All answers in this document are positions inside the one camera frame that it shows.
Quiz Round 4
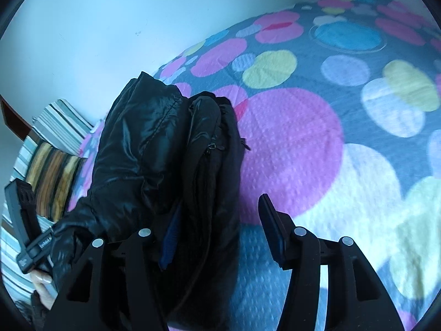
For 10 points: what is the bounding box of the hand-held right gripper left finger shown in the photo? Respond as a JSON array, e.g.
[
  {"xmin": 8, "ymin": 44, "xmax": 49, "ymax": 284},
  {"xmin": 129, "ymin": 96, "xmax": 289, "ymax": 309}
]
[{"xmin": 45, "ymin": 200, "xmax": 183, "ymax": 331}]

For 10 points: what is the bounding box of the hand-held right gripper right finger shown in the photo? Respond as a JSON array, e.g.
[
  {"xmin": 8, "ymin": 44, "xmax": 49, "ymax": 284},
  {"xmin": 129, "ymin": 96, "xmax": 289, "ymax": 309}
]
[{"xmin": 258, "ymin": 194, "xmax": 405, "ymax": 331}]

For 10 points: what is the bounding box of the black puffer jacket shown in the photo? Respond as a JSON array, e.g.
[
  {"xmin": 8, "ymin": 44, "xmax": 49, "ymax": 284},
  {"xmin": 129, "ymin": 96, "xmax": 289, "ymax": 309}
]
[{"xmin": 48, "ymin": 71, "xmax": 252, "ymax": 325}]

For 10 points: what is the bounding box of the person's left hand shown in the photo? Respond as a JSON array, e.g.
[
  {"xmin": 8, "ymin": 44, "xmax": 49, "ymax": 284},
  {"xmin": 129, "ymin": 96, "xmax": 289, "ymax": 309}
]
[{"xmin": 29, "ymin": 269, "xmax": 61, "ymax": 309}]

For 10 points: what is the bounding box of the striped pillow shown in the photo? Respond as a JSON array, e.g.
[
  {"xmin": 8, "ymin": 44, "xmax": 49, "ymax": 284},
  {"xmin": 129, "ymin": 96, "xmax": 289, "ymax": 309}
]
[{"xmin": 26, "ymin": 141, "xmax": 88, "ymax": 219}]

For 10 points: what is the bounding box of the bed with circle-print sheet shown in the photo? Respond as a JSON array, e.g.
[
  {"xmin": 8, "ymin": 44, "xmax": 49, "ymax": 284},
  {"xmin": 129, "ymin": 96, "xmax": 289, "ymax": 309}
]
[{"xmin": 65, "ymin": 0, "xmax": 441, "ymax": 331}]

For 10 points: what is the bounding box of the brown wooden door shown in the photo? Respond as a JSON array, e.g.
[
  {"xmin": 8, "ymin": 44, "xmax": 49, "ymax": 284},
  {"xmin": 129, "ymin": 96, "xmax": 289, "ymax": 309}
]
[{"xmin": 0, "ymin": 95, "xmax": 33, "ymax": 142}]

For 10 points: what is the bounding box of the striped headboard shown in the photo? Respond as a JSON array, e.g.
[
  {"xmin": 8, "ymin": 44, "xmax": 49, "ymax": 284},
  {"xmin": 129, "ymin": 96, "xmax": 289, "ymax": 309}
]
[{"xmin": 0, "ymin": 99, "xmax": 95, "ymax": 304}]

